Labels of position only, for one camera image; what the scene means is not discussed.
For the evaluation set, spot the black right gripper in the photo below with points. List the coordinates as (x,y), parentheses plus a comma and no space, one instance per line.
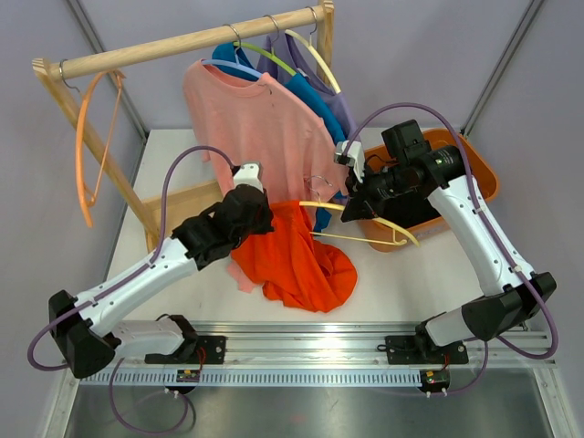
(362,204)

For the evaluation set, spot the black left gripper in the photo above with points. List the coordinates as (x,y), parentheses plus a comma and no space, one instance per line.
(267,216)

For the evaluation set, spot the black t shirt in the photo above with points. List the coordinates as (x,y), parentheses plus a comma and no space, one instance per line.
(407,210)

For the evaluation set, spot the orange t shirt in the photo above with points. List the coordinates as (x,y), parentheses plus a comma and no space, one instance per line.
(291,266)

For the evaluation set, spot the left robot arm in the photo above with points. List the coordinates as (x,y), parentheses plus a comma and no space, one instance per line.
(90,328)

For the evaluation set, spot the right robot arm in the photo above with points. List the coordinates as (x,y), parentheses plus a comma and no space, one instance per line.
(513,292)

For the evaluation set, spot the pink t shirt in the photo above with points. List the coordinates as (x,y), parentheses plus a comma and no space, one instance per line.
(262,121)

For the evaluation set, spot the light blue clothes hanger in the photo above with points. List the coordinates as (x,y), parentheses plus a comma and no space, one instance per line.
(230,59)

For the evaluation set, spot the cream clothes hanger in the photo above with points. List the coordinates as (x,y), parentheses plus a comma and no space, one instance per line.
(324,71)

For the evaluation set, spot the green clothes hanger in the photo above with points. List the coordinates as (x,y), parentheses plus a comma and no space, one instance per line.
(269,55)

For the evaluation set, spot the blue t shirt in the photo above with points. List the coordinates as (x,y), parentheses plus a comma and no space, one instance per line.
(299,86)

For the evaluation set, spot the lavender t shirt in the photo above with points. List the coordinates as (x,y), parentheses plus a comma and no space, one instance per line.
(287,48)

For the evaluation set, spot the wooden tray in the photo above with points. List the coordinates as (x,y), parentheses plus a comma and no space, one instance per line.
(181,205)

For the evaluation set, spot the wooden clothes rack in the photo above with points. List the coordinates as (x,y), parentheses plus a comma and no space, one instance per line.
(71,83)

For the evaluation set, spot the orange plastic basket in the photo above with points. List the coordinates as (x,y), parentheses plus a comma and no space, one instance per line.
(376,154)

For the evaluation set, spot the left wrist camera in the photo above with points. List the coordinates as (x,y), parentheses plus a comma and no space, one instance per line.
(248,173)

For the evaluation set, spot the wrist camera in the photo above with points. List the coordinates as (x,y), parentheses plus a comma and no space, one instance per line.
(248,173)
(351,155)

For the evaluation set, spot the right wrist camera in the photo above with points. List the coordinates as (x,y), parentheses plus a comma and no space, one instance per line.
(351,155)

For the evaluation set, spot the aluminium mounting rail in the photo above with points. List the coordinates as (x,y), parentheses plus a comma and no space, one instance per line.
(304,355)

